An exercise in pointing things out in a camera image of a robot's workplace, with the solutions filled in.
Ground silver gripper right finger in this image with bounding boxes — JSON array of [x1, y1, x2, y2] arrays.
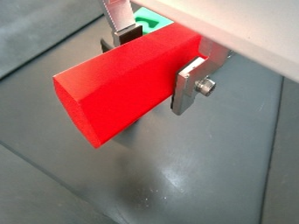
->
[[171, 38, 230, 116]]

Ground green foam shape-sorter board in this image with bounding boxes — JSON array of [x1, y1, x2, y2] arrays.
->
[[135, 7, 174, 34]]

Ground red hexagonal prism block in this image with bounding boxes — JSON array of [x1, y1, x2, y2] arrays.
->
[[53, 23, 202, 148]]

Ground dark grey curved cradle block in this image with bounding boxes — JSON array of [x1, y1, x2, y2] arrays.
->
[[101, 39, 115, 53]]

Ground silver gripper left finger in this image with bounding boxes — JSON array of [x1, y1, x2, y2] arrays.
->
[[99, 0, 143, 46]]

